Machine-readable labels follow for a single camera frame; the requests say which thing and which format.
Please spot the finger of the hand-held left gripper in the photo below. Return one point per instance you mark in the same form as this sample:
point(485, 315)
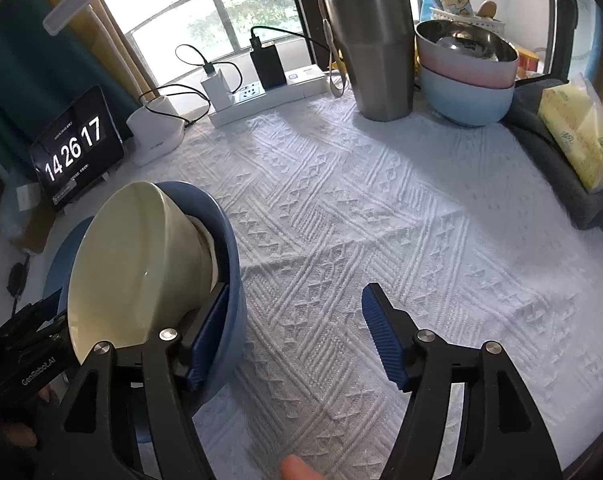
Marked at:
point(51, 316)

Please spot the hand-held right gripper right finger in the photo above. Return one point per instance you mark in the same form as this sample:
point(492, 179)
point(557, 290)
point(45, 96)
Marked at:
point(381, 340)

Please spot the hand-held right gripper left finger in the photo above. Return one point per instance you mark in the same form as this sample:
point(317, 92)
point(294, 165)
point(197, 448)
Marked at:
point(209, 340)

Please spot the pale yellow bowl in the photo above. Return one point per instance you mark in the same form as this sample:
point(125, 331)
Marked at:
point(141, 260)

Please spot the person's left hand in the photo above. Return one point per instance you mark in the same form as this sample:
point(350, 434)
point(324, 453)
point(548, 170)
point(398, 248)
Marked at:
point(21, 435)

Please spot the person's right hand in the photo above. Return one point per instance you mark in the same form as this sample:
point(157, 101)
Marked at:
point(301, 469)

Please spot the black round object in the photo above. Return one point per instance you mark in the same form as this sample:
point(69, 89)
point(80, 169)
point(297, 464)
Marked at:
point(17, 280)

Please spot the cardboard box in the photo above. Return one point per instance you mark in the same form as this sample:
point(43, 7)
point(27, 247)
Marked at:
point(33, 232)

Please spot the clear plastic bag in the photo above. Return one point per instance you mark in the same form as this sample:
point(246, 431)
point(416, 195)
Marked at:
point(11, 205)

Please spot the tablet with clock display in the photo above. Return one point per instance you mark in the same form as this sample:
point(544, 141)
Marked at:
point(76, 147)

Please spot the white charging dock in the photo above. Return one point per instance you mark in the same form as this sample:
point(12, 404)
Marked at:
point(154, 130)

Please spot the white power adapter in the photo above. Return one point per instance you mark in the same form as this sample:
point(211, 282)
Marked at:
point(216, 89)

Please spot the white power strip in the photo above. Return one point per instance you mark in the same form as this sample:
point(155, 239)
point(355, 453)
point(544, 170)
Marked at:
point(281, 94)

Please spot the teal curtain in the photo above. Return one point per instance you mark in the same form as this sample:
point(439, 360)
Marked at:
point(16, 60)

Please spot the yellow curtain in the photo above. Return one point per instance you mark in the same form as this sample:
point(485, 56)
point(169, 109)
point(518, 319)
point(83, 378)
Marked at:
point(116, 60)

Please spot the black power adapter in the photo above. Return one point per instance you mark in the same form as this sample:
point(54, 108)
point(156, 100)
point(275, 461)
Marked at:
point(268, 67)

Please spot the yellow tissue pack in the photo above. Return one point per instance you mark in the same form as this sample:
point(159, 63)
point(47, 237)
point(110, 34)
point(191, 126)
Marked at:
point(579, 135)

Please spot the stainless steel bowl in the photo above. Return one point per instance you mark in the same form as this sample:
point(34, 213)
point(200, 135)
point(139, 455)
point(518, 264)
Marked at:
point(466, 42)

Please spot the orange box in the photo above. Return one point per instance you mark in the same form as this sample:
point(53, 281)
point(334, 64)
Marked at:
point(527, 59)

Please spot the white plastic basket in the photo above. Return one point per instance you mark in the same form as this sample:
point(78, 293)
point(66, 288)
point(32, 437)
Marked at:
point(474, 24)

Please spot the blue snack packet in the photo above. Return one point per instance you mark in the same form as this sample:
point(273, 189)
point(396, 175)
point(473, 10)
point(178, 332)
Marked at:
point(431, 5)

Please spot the yellow printed box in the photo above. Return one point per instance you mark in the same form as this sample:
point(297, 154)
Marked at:
point(456, 1)

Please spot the dark sliding door frame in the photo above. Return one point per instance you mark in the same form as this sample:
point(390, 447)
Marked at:
point(306, 0)

